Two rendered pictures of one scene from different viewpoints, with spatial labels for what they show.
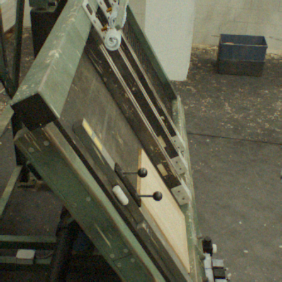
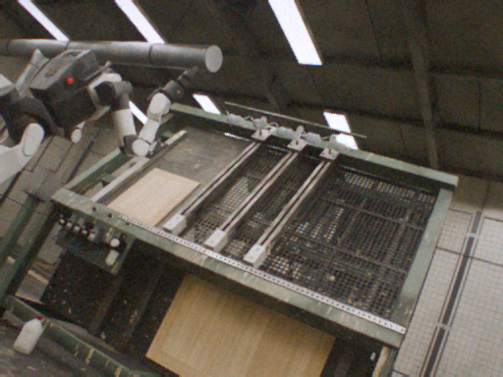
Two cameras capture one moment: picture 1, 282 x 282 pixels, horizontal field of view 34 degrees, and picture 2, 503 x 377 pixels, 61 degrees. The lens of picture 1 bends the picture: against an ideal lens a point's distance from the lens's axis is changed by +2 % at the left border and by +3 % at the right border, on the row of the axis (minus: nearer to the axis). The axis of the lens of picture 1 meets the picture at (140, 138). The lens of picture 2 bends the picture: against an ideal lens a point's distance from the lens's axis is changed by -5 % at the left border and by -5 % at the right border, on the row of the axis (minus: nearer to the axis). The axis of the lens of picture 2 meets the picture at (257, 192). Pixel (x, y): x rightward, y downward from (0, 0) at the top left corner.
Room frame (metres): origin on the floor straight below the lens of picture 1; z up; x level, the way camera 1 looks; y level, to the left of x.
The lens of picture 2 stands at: (3.34, -2.36, 0.61)
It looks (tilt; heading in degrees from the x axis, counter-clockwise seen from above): 16 degrees up; 115
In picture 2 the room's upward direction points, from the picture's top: 26 degrees clockwise
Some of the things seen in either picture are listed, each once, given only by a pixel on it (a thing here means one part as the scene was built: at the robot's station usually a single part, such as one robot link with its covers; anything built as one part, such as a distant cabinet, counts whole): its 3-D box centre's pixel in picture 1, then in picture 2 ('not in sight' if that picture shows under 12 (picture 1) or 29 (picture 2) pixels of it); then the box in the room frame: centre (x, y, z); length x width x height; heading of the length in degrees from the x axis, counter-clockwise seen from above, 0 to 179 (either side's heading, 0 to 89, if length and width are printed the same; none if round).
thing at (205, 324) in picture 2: not in sight; (238, 345); (2.55, -0.09, 0.53); 0.90 x 0.02 x 0.55; 0
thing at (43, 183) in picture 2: not in sight; (42, 185); (1.16, -0.48, 0.84); 0.12 x 0.12 x 0.18; 0
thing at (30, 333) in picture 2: not in sight; (30, 333); (1.60, -0.43, 0.10); 0.10 x 0.10 x 0.20
